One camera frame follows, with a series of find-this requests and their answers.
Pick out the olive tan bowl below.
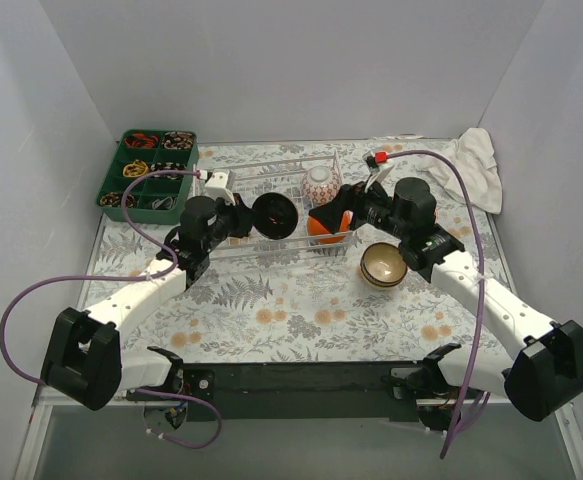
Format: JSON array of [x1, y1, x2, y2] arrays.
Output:
[[252, 192, 299, 240]]

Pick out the dark floral scrunchie middle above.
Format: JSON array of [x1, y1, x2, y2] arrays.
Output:
[[150, 162, 187, 180]]

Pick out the orange black hair ties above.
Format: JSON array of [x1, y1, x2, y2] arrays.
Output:
[[122, 131, 161, 151]]

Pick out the white wire dish rack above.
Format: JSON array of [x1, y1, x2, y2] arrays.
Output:
[[196, 150, 355, 261]]

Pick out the green compartment organizer tray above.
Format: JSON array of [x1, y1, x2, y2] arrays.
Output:
[[95, 129, 199, 225]]

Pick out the white red diamond pattern bowl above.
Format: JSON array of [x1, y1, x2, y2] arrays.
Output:
[[300, 166, 341, 206]]

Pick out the floral patterned table mat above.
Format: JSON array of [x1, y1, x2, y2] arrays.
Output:
[[68, 137, 534, 365]]

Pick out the orange plastic bowl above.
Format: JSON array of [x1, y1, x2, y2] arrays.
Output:
[[306, 211, 353, 245]]

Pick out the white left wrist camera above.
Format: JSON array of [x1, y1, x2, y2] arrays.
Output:
[[199, 169, 236, 206]]

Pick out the cream bird pattern bowl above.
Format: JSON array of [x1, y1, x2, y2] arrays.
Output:
[[359, 270, 406, 290]]

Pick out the dark floral scrunchie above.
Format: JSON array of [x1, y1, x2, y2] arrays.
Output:
[[161, 131, 196, 151], [150, 162, 187, 180]]

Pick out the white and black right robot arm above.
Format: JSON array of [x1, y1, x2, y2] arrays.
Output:
[[309, 177, 583, 421]]

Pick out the grey cloth item in tray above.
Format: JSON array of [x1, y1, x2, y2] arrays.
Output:
[[151, 197, 176, 211]]

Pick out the black gold pattern bowl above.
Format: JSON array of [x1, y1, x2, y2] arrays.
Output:
[[360, 242, 408, 281]]

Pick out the yellow rubber bands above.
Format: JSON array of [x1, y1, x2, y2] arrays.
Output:
[[122, 159, 150, 179]]

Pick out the aluminium frame rail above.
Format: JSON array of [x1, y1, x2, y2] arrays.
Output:
[[12, 362, 583, 480]]

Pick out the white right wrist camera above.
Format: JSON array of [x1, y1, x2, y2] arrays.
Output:
[[364, 151, 394, 192]]

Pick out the dark floral scrunchie back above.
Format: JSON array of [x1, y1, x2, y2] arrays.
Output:
[[161, 131, 196, 151]]

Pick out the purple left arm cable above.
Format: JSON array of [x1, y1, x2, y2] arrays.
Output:
[[0, 169, 222, 449]]

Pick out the dark patterned scrunchie front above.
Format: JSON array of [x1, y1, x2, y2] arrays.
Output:
[[98, 192, 137, 208]]

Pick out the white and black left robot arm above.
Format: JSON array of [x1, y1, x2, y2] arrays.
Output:
[[40, 196, 253, 410]]

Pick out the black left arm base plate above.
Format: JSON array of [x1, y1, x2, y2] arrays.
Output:
[[146, 368, 215, 401]]

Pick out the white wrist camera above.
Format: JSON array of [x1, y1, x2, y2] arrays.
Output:
[[199, 169, 236, 206], [364, 151, 394, 192]]

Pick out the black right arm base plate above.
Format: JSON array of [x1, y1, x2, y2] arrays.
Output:
[[390, 366, 459, 398]]

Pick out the crumpled white cloth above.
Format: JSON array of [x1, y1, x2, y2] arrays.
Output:
[[418, 128, 503, 214]]

